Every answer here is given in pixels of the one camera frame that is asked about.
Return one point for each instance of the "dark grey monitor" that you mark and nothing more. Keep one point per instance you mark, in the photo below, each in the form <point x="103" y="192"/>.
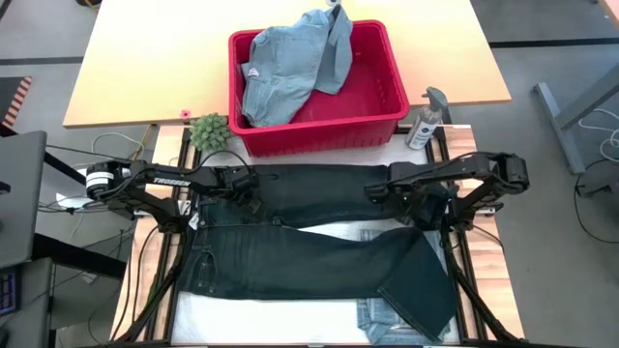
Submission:
<point x="19" y="193"/>

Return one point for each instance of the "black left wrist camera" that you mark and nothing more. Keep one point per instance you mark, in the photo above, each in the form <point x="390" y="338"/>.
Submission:
<point x="244" y="176"/>

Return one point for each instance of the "light blue denim garment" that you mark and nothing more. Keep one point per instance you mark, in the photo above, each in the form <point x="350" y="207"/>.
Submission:
<point x="285" y="67"/>

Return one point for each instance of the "white round base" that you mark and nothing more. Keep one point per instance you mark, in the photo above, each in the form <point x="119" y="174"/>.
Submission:
<point x="65" y="200"/>

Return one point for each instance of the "black aluminium table frame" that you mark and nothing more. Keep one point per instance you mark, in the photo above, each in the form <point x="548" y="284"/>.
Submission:
<point x="458" y="290"/>

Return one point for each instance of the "black keyboard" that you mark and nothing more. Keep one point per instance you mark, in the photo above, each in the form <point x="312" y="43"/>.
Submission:
<point x="7" y="292"/>

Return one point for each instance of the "dark navy garment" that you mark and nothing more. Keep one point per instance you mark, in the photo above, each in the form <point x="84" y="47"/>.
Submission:
<point x="290" y="261"/>

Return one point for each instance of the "white padded table mat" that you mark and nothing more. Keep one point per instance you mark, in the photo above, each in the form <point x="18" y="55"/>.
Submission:
<point x="266" y="321"/>

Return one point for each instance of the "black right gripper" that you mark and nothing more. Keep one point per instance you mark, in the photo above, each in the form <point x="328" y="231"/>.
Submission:
<point x="425" y="203"/>

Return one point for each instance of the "clear spray bottle grey trigger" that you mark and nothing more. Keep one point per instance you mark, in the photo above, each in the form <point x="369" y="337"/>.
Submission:
<point x="421" y="129"/>

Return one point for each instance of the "grey desk leg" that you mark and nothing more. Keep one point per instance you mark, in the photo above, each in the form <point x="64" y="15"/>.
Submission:
<point x="563" y="121"/>

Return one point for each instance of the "red plastic laundry bin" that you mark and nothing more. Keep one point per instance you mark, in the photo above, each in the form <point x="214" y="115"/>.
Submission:
<point x="372" y="96"/>

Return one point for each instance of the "light wooden desk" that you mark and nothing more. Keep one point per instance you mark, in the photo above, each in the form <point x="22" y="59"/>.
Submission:
<point x="145" y="58"/>

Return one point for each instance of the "small red object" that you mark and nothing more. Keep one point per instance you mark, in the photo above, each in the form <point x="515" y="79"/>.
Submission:
<point x="185" y="114"/>

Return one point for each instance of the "black monitor pole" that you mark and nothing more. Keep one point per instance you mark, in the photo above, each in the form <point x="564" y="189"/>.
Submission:
<point x="63" y="164"/>

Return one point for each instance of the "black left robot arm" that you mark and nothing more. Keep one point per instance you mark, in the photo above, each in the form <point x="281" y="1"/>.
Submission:
<point x="169" y="182"/>

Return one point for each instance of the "blue white striped shirt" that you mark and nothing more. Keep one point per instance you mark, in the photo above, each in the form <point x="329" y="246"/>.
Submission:
<point x="382" y="324"/>

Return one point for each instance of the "black chair base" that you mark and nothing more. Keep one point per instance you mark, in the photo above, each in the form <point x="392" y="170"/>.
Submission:
<point x="599" y="181"/>

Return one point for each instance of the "small potted green plant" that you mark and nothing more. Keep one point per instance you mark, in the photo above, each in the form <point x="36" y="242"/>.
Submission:
<point x="209" y="133"/>

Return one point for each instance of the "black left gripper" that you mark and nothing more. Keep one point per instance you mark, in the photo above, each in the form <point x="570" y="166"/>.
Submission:
<point x="222" y="186"/>

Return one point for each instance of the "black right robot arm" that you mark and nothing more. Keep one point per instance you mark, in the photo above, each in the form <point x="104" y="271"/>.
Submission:
<point x="483" y="166"/>

